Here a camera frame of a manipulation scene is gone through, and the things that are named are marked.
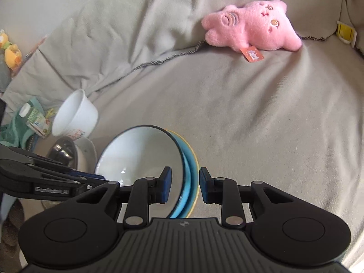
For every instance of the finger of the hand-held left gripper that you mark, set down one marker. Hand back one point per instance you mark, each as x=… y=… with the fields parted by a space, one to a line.
x=34 y=159
x=91 y=177

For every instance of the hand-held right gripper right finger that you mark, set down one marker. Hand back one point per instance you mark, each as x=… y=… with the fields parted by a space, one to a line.
x=203 y=187

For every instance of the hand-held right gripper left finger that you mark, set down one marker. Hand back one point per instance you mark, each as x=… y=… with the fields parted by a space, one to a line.
x=166 y=186

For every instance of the large white bowl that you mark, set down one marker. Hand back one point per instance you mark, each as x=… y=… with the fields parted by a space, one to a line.
x=86 y=153

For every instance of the stainless steel bowl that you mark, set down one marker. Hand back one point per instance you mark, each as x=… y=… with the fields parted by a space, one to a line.
x=61 y=152

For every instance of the blue bowl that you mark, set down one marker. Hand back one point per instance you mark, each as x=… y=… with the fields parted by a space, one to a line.
x=142 y=153

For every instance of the tall white bowl orange print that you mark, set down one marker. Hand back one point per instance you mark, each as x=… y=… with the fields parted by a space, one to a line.
x=75 y=113

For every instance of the green towel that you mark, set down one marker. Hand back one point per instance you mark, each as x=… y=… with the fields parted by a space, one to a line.
x=14 y=130

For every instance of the green label plastic bottle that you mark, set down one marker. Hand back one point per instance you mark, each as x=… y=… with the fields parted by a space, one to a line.
x=35 y=121

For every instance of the yellow duck plush toy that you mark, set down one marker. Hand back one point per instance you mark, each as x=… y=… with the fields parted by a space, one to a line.
x=12 y=55

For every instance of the orange picture book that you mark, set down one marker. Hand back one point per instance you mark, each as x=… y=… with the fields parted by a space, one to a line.
x=34 y=49

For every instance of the pink plush toy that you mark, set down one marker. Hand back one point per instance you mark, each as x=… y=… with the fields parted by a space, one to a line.
x=250 y=25

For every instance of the yellow sofa tag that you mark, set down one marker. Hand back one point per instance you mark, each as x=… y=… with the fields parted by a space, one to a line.
x=345 y=32

